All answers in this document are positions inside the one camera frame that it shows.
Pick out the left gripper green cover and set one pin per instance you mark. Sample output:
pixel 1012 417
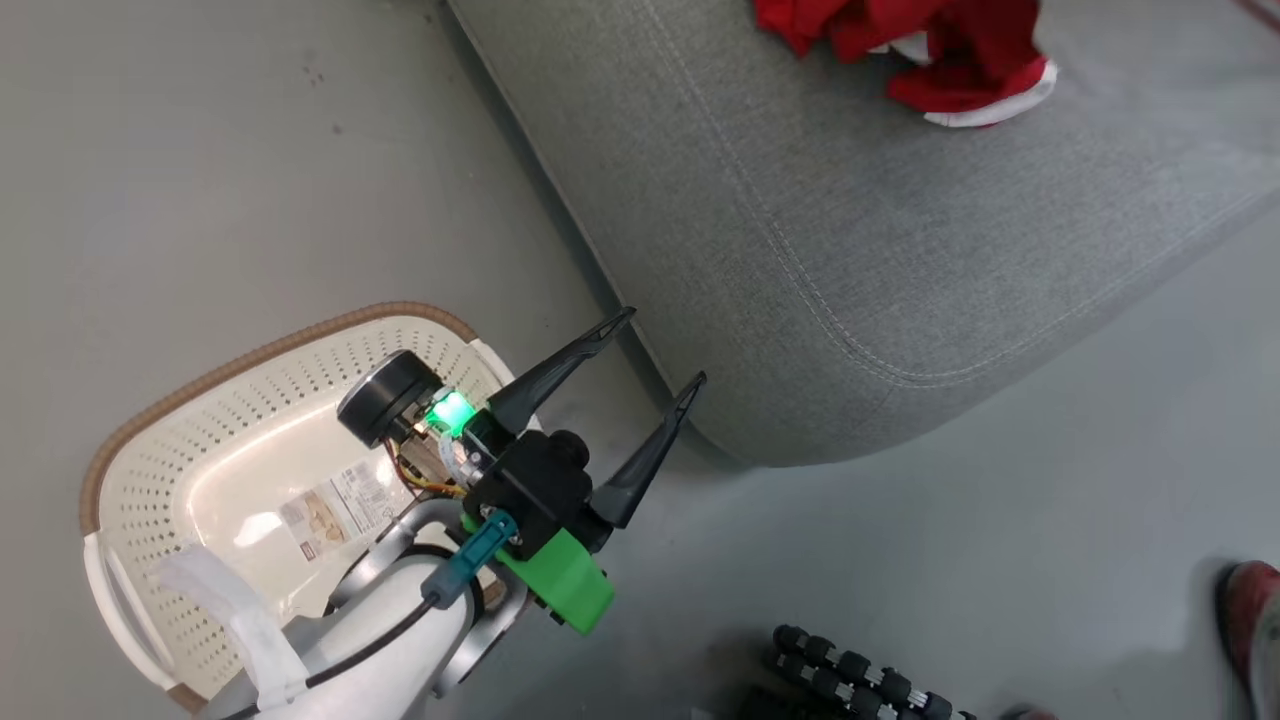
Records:
pixel 530 480

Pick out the red and white garment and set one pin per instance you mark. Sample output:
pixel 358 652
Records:
pixel 960 50

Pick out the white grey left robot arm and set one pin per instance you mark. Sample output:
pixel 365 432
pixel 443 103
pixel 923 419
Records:
pixel 400 670

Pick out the grey fabric sofa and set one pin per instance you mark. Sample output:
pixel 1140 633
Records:
pixel 850 250

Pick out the paper label in basket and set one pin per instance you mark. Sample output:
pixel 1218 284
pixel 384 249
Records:
pixel 335 510

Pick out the cream perforated laundry basket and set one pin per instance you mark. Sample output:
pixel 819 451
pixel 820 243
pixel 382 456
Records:
pixel 200 440

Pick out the red shoe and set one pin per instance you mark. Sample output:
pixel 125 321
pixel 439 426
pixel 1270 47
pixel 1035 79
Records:
pixel 1250 610

